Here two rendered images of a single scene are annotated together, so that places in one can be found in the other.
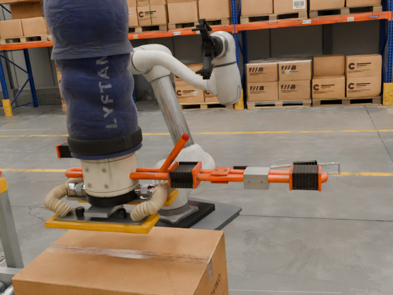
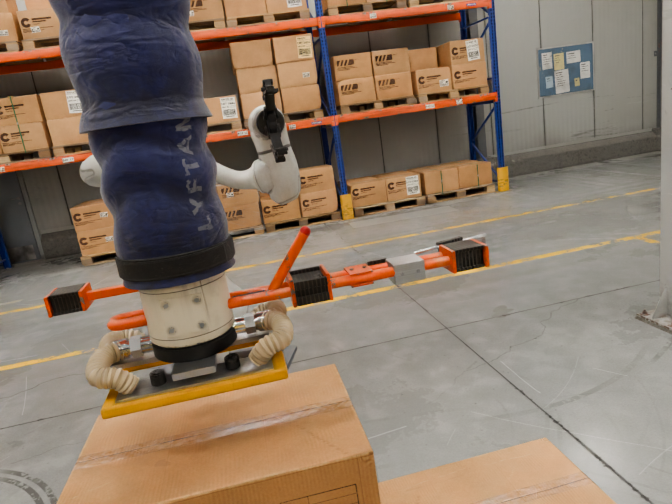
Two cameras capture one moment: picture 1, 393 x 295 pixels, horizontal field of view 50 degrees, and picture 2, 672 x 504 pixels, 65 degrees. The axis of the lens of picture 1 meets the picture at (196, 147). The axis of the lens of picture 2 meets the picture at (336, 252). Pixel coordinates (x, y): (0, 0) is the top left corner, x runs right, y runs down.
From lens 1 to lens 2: 0.52 m
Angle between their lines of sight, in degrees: 26
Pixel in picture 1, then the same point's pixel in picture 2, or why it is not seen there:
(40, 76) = not seen: outside the picture
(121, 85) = (209, 164)
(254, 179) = (408, 270)
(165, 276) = (311, 437)
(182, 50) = (75, 183)
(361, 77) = (314, 192)
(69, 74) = (129, 151)
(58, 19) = (110, 60)
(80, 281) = (183, 490)
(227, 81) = (286, 169)
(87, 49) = (163, 107)
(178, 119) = not seen: hidden behind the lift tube
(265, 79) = not seen: hidden behind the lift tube
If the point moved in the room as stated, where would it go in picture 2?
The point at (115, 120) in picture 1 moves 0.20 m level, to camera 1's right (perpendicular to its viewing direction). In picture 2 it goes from (208, 217) to (305, 197)
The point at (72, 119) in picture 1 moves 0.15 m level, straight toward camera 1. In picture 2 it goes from (139, 225) to (181, 229)
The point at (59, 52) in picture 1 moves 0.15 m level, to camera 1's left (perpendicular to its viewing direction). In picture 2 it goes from (111, 116) to (8, 128)
